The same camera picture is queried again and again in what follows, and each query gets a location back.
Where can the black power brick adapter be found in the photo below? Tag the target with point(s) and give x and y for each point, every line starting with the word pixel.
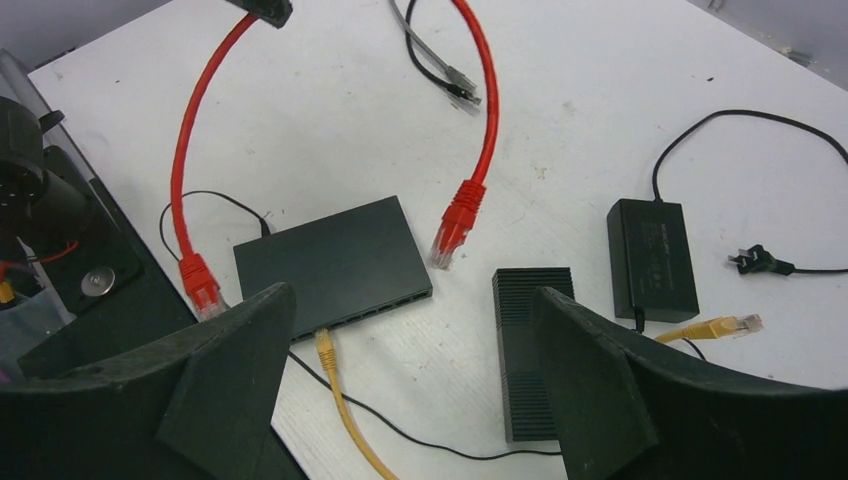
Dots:
pixel 651 266

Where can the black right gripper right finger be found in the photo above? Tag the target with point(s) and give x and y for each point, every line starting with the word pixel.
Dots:
pixel 628 407

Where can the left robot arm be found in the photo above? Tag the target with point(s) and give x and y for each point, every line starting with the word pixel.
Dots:
pixel 38 206

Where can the ribbed black network switch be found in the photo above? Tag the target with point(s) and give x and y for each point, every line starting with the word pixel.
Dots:
pixel 527 411

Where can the black Mercury switch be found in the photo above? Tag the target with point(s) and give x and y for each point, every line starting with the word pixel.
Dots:
pixel 343 268

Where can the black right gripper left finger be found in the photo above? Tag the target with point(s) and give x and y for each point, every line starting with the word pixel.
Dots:
pixel 195 404

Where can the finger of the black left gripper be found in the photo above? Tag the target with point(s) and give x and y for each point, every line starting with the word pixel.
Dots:
pixel 273 12

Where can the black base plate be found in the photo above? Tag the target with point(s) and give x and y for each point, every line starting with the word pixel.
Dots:
pixel 69 304

